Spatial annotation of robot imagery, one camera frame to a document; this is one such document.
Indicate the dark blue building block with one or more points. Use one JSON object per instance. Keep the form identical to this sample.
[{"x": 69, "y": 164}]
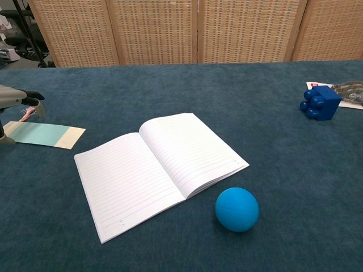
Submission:
[{"x": 326, "y": 105}]

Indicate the black tripod stand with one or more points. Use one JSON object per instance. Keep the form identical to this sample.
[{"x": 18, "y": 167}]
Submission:
[{"x": 27, "y": 31}]

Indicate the open lined white notebook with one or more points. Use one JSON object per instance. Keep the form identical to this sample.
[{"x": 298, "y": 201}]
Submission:
[{"x": 127, "y": 184}]

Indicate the blister pack card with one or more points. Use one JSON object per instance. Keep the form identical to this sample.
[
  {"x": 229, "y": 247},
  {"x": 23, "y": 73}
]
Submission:
[{"x": 351, "y": 93}]

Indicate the teal cream bookmark with tassel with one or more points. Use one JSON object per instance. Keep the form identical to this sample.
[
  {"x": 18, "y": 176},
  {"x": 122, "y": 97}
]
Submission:
[{"x": 42, "y": 134}]

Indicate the blue rubber ball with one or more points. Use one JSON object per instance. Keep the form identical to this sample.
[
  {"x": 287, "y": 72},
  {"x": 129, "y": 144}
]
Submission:
[{"x": 236, "y": 209}]

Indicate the black office chair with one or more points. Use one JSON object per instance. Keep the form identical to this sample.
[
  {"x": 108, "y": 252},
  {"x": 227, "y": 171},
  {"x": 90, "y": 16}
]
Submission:
[{"x": 17, "y": 42}]

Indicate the teal table cloth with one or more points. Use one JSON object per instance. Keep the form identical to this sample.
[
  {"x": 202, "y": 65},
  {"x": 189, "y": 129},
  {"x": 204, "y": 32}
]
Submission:
[{"x": 283, "y": 170}]

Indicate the woven wooden folding screen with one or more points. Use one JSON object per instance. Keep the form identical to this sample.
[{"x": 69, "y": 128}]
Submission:
[{"x": 156, "y": 31}]

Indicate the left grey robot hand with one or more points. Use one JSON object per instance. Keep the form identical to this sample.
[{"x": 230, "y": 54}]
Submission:
[{"x": 11, "y": 96}]

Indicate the white box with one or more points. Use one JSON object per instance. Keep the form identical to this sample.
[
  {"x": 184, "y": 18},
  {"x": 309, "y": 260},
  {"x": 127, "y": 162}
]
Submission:
[{"x": 10, "y": 56}]

